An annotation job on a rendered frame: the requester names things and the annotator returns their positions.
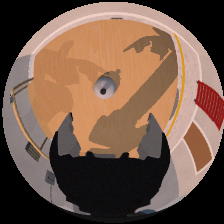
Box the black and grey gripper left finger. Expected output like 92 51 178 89
49 112 81 185

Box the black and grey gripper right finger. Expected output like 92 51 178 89
137 113 170 189

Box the silver service bell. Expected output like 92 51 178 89
94 77 117 99

